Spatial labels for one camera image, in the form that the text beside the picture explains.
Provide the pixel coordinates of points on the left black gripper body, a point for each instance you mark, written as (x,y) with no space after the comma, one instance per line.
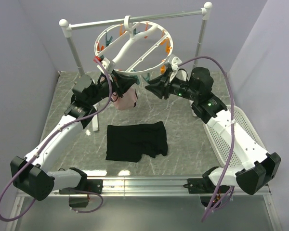
(116,84)

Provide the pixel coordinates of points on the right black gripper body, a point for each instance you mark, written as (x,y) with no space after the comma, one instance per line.
(176,87)

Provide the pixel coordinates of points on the teal clothespin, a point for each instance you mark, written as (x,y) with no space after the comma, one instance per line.
(136,79)

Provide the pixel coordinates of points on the white round clip hanger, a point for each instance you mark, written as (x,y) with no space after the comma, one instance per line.
(135,32)

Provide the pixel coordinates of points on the black underwear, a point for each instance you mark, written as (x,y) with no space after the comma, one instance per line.
(129,143)

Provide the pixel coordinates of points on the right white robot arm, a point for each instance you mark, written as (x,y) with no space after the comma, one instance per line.
(257,167)

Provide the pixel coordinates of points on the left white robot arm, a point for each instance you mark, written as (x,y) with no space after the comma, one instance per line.
(32,174)

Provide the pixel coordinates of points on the pink underwear on hanger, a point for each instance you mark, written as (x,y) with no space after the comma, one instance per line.
(127,101)

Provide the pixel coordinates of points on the orange clothespin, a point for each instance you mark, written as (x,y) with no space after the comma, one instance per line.
(163,69)

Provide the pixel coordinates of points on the white perforated plastic basket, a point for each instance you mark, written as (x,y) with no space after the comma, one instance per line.
(220,146)

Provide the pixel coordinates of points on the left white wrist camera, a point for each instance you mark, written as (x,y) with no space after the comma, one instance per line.
(104,64)

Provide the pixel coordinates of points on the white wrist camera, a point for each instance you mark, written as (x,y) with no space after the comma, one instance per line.
(173,62)
(104,64)

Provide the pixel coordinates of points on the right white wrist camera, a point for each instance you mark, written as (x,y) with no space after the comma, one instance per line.
(173,62)

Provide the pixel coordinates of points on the white drying rack frame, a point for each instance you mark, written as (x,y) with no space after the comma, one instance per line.
(67,28)

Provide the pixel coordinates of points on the aluminium mounting rail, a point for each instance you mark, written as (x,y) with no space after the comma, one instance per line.
(144,185)

